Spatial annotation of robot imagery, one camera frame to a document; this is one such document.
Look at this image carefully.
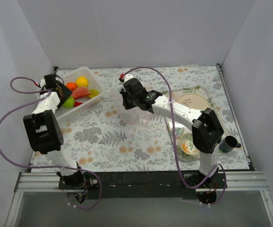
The orange fruit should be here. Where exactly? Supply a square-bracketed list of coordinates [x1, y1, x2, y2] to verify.
[65, 82, 78, 91]

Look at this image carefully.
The green apple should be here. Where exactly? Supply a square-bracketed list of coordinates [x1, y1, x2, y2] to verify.
[62, 96, 75, 108]

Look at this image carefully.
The yellow lemon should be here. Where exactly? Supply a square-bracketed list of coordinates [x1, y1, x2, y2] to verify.
[75, 76, 88, 87]

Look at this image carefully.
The clear zip top bag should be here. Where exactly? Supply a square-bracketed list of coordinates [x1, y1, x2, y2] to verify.
[108, 89, 154, 126]

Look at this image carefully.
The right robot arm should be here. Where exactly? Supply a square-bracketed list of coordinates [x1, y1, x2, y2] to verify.
[119, 74, 224, 188]

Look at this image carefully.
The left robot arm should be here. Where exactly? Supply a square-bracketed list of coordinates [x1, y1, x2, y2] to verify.
[23, 74, 86, 189]

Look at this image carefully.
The watermelon slice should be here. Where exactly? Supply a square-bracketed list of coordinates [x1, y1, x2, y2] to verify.
[71, 87, 90, 99]

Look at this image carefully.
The red chili pepper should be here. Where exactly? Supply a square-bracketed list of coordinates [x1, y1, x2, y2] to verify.
[73, 101, 83, 107]

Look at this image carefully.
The white plastic basket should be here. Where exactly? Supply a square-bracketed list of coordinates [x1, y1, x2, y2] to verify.
[35, 66, 104, 120]

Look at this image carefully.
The floral tablecloth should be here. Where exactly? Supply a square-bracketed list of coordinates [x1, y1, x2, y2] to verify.
[60, 66, 239, 172]

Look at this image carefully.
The yellow bell pepper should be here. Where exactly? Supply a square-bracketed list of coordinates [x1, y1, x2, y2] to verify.
[88, 89, 100, 99]

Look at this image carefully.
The pink and cream plate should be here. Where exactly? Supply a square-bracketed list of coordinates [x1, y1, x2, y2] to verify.
[176, 94, 211, 111]

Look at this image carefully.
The floral serving tray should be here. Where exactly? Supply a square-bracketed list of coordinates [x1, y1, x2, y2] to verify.
[172, 86, 228, 161]

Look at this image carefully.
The floral bowl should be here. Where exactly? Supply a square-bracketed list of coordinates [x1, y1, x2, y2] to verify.
[180, 132, 199, 156]

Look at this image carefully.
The dark blue mug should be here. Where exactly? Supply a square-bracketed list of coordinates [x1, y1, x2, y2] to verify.
[219, 136, 241, 153]

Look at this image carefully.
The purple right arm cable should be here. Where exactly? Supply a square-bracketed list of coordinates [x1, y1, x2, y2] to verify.
[119, 67, 228, 205]

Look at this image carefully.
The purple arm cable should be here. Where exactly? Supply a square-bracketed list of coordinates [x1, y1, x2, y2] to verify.
[0, 77, 103, 210]
[119, 67, 228, 205]

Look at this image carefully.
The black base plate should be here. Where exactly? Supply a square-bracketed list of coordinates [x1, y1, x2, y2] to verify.
[58, 171, 226, 200]

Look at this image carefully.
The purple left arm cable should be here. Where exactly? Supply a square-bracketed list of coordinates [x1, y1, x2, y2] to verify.
[0, 77, 103, 210]

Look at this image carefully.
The aluminium frame rail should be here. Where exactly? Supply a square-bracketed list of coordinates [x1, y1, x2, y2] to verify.
[5, 171, 273, 227]

